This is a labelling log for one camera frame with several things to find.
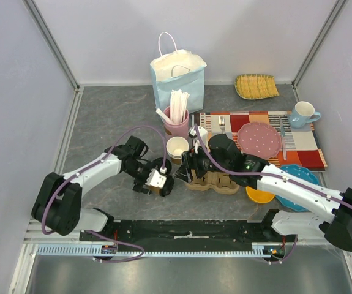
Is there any pink polka dot plate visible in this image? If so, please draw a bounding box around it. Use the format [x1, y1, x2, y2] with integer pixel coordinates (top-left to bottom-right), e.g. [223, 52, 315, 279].
[237, 122, 282, 160]

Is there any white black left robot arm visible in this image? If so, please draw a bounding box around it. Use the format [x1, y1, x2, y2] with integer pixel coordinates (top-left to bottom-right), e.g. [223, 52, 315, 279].
[31, 136, 163, 241]

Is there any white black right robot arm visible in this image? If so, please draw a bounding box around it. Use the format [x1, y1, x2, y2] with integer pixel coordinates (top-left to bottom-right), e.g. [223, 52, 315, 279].
[175, 134, 352, 252]

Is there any black cup lid stack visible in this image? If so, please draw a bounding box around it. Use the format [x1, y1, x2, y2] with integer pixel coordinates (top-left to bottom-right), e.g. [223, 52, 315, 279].
[154, 157, 172, 175]

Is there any brown paper cup stack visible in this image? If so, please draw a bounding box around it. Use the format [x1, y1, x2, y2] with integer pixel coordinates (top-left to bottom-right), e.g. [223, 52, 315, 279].
[166, 137, 189, 165]

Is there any brown cardboard cup carrier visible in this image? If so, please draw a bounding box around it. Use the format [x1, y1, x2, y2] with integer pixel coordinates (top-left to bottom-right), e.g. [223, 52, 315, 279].
[185, 170, 240, 195]

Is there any pink tin straw holder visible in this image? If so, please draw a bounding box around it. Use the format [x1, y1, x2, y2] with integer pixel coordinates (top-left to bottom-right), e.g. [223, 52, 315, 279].
[163, 110, 189, 140]

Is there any white wrapped straws bundle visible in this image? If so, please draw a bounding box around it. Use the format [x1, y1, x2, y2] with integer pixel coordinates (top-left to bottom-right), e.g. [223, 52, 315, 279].
[170, 89, 190, 124]

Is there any orange plastic bowl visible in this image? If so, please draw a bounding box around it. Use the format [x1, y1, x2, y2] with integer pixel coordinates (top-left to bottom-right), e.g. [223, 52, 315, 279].
[245, 187, 275, 204]

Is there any light blue paper bag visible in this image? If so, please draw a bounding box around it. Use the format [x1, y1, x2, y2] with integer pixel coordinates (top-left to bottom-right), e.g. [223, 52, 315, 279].
[149, 32, 207, 113]

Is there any yellow woven bamboo tray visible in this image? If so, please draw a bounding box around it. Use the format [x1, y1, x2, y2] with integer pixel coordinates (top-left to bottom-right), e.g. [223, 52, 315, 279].
[234, 73, 279, 100]

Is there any colourful patchwork placemat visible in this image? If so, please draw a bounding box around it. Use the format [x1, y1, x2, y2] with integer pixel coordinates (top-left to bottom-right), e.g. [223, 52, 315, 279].
[194, 111, 327, 172]

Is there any blue polka dot plate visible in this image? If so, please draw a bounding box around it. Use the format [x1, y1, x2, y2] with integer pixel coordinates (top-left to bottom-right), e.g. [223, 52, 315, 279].
[275, 164, 320, 212]

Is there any light blue mug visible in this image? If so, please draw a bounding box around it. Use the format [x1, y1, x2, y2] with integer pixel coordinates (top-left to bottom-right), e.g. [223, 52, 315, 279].
[288, 101, 321, 129]

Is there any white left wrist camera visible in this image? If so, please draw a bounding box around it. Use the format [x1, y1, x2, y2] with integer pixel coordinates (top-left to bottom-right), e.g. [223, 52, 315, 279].
[146, 167, 167, 189]

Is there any pink handled fork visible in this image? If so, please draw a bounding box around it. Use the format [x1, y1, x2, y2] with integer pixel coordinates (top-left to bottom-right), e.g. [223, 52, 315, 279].
[219, 115, 226, 134]

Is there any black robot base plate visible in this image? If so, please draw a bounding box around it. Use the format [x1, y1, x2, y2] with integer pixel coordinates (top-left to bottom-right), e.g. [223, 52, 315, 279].
[79, 219, 299, 252]

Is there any pink handled knife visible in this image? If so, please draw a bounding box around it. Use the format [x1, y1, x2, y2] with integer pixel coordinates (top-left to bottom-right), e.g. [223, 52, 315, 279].
[279, 117, 287, 161]

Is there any slotted grey cable duct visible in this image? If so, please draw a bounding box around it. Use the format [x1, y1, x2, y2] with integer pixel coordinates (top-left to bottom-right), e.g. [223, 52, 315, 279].
[36, 244, 278, 258]

